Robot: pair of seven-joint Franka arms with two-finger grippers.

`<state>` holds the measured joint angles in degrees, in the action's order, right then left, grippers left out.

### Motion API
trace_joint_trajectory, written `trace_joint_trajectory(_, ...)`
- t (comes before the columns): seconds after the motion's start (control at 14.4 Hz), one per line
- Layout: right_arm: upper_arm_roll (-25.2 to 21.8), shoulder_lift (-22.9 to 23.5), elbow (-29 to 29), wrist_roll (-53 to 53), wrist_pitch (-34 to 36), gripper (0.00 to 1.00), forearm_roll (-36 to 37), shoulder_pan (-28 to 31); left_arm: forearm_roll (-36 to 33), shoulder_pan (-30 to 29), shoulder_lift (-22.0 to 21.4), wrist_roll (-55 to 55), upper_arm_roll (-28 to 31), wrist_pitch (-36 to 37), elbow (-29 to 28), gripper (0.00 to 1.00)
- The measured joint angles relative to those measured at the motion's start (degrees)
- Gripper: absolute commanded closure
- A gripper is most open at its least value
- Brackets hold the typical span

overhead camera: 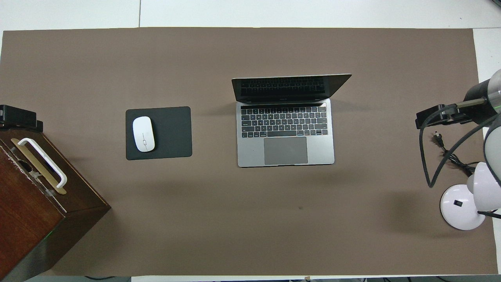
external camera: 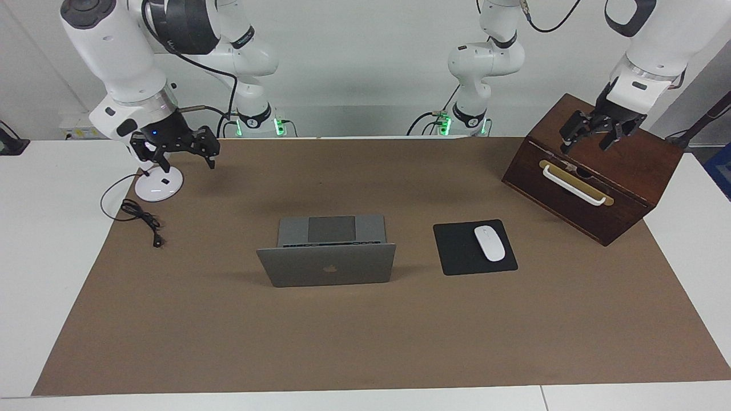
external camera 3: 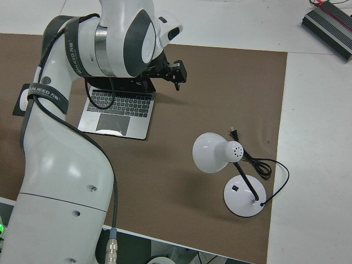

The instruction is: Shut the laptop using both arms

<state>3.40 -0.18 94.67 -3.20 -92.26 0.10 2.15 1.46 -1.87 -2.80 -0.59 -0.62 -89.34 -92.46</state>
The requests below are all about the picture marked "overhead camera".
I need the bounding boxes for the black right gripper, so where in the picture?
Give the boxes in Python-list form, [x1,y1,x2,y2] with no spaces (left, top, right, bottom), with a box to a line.
[416,78,498,130]

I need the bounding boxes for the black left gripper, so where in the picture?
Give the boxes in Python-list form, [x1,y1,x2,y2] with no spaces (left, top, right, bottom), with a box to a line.
[0,105,43,132]

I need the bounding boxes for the silver grey laptop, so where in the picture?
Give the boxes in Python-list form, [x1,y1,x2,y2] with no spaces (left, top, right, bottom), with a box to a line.
[231,74,352,168]

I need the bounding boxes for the white desk lamp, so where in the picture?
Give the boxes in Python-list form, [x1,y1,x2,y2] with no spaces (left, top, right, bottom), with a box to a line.
[440,162,501,231]

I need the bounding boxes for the brown wooden drawer box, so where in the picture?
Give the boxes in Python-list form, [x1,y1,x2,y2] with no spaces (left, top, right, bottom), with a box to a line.
[0,122,112,282]

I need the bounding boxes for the white computer mouse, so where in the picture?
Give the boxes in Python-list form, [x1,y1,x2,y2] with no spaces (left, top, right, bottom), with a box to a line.
[132,116,155,152]

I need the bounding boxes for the black mouse pad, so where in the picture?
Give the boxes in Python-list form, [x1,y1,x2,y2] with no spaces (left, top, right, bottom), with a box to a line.
[125,106,193,161]

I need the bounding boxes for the brown table mat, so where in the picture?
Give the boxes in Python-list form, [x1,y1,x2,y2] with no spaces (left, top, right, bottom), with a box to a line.
[0,27,498,277]

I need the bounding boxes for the brass handle plate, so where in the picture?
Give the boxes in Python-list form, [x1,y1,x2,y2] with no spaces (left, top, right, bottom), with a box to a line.
[11,138,67,195]

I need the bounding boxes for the white drawer handle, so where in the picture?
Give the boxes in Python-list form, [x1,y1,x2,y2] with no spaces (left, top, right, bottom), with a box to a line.
[17,137,68,189]

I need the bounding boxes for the black lamp power cable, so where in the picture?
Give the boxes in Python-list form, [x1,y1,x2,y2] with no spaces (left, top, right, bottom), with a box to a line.
[432,132,478,177]

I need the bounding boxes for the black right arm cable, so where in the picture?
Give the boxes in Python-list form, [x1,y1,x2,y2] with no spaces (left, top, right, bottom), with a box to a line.
[419,106,501,188]

